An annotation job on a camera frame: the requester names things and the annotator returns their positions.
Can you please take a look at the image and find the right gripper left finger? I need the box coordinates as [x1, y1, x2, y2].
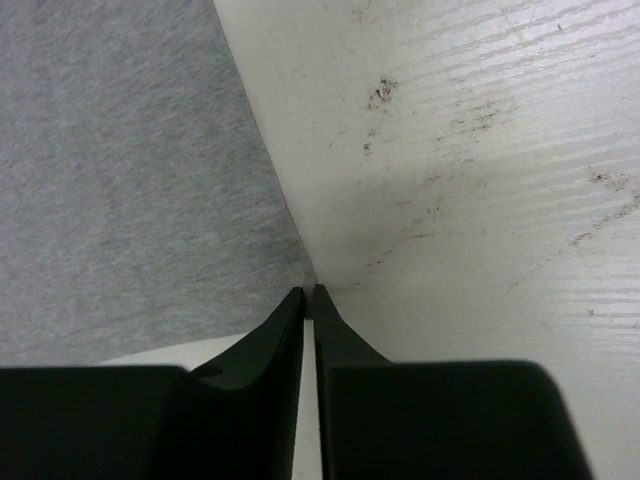
[169, 287, 305, 479]

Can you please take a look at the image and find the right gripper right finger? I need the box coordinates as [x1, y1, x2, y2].
[312, 284, 393, 479]

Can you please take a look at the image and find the grey tank top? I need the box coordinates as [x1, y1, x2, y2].
[1, 1, 314, 366]

